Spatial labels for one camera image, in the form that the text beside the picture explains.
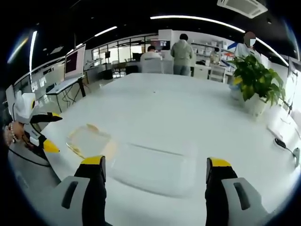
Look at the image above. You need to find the large clear plastic tray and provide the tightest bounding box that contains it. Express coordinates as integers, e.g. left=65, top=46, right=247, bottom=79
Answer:
left=105, top=142, right=198, bottom=199

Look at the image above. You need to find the white square plant pot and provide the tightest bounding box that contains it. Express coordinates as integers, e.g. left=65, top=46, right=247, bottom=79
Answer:
left=243, top=93, right=269, bottom=118

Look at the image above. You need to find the green potted plant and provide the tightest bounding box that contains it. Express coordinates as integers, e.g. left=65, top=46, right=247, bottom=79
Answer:
left=226, top=55, right=287, bottom=108

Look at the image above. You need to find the pink bead bracelet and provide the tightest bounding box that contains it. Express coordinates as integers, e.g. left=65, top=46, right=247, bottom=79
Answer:
left=4, top=124, right=17, bottom=147

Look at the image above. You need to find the white monitor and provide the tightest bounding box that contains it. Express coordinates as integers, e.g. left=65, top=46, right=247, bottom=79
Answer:
left=63, top=44, right=87, bottom=81

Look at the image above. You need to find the white shelf with boxes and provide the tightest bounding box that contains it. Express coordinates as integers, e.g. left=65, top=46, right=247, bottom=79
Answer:
left=190, top=40, right=226, bottom=62

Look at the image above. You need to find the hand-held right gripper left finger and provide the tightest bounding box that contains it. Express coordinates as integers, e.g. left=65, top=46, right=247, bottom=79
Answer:
left=42, top=155, right=107, bottom=226

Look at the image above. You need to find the long ceiling light strip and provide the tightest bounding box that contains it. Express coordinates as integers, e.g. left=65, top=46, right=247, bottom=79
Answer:
left=150, top=15, right=290, bottom=67

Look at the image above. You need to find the white paper sheet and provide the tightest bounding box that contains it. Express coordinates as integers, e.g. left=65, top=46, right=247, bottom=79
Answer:
left=266, top=116, right=301, bottom=143

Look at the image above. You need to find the ceiling air conditioner unit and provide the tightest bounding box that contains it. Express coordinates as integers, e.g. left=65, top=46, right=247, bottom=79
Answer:
left=216, top=0, right=269, bottom=19

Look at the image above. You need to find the person's left hand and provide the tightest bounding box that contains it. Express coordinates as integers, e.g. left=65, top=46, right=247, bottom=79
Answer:
left=10, top=121, right=26, bottom=145

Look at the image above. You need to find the white side desk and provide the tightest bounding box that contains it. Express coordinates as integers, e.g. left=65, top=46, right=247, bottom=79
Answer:
left=45, top=74, right=87, bottom=114

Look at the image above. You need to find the clear tray with yellow rim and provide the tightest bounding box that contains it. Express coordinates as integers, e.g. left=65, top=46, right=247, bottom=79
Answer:
left=66, top=123, right=118, bottom=160

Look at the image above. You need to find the small white plant pot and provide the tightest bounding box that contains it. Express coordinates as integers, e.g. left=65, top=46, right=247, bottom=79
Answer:
left=229, top=83, right=246, bottom=101

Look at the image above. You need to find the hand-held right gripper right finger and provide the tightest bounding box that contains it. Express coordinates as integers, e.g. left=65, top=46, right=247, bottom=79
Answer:
left=205, top=157, right=271, bottom=226

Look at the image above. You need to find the white chair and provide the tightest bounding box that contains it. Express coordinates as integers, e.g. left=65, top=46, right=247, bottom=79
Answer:
left=208, top=64, right=228, bottom=83

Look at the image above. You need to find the black cable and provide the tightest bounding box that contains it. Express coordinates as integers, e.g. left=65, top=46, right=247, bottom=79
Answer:
left=274, top=137, right=297, bottom=158

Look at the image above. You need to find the short ceiling light strip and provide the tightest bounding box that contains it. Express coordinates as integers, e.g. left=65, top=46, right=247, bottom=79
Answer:
left=94, top=25, right=118, bottom=37

